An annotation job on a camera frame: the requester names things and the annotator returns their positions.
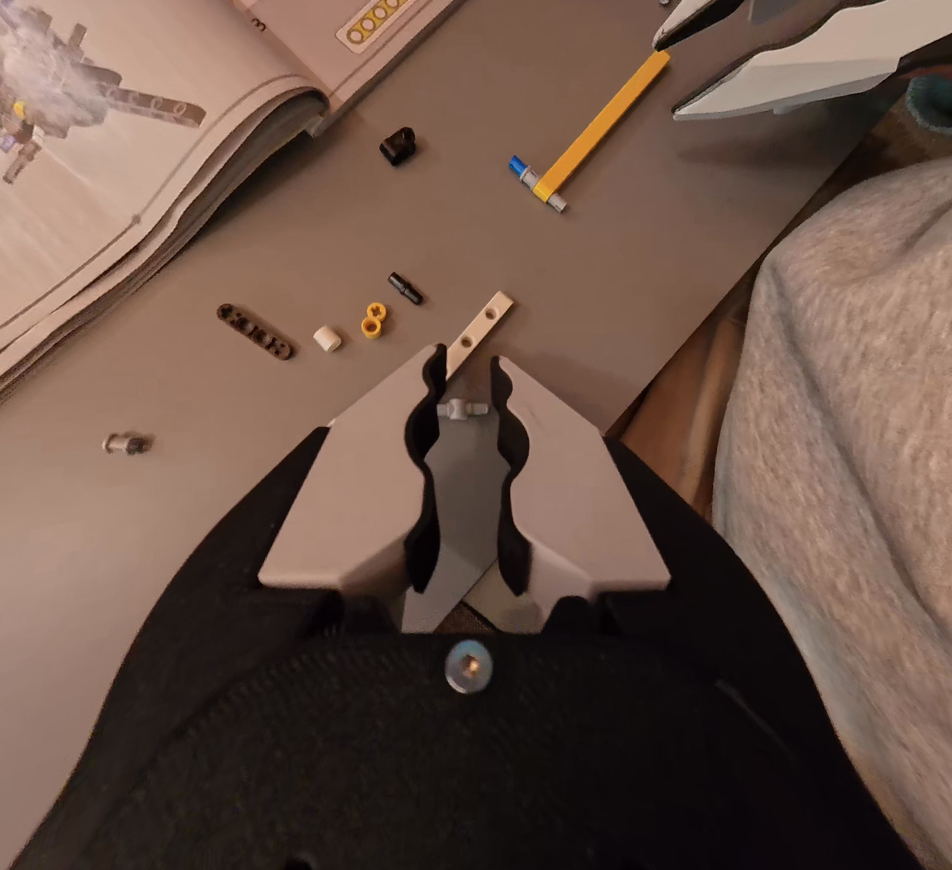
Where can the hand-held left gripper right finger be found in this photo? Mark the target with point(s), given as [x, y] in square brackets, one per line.
[584, 505]

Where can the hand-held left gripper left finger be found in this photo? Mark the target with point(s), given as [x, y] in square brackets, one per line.
[346, 498]

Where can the long yellow lego beam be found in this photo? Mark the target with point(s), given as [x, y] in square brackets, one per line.
[602, 126]

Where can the blue and grey lego pin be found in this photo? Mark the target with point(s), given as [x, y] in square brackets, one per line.
[520, 169]

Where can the small light grey lego pin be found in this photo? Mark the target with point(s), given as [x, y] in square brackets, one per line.
[455, 410]

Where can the white lego bush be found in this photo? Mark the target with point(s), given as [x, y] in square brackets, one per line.
[327, 338]

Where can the small yellow lego connector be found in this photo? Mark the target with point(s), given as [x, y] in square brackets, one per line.
[374, 320]

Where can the dark brown thin lego liftarm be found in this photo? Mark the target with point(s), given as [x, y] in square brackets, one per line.
[254, 331]

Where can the white lego beam with holes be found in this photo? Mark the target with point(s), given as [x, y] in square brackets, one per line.
[482, 331]

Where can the black lego pin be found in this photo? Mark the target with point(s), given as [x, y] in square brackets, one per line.
[405, 288]

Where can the black lego connector block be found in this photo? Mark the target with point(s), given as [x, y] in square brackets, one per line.
[398, 147]

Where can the open lego instruction booklet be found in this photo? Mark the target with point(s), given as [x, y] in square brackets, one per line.
[149, 104]

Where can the teal sock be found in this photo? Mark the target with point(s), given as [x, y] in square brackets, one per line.
[933, 104]

